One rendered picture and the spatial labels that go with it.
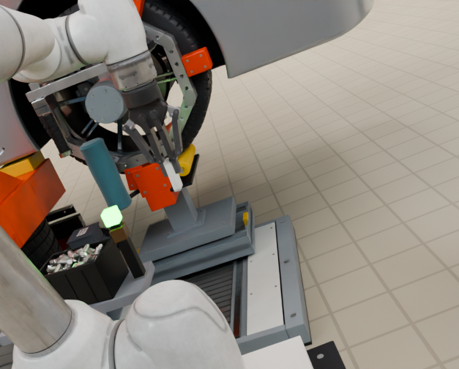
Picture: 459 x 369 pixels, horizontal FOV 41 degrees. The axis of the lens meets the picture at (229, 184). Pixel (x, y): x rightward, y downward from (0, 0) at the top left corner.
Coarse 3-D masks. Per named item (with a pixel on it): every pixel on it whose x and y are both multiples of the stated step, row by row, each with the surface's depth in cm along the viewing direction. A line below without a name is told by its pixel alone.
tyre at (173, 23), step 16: (144, 16) 213; (160, 16) 213; (176, 16) 223; (176, 32) 215; (192, 32) 224; (192, 48) 217; (192, 80) 221; (208, 80) 223; (208, 96) 225; (192, 112) 225; (192, 128) 227; (80, 160) 233
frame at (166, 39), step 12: (144, 24) 207; (156, 36) 211; (168, 36) 207; (168, 48) 208; (168, 60) 210; (180, 60) 210; (180, 72) 211; (180, 84) 213; (192, 84) 217; (192, 96) 214; (60, 120) 223; (180, 120) 217; (72, 144) 222; (132, 156) 224; (120, 168) 224
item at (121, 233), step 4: (124, 224) 162; (116, 228) 160; (120, 228) 160; (124, 228) 161; (112, 232) 160; (116, 232) 160; (120, 232) 160; (124, 232) 160; (128, 232) 163; (112, 236) 161; (116, 236) 160; (120, 236) 160; (124, 236) 160; (128, 236) 162; (116, 240) 161; (120, 240) 161
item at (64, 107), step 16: (96, 80) 224; (160, 80) 223; (64, 96) 235; (80, 96) 228; (64, 112) 230; (80, 112) 245; (80, 128) 235; (96, 128) 246; (112, 144) 239; (128, 144) 241
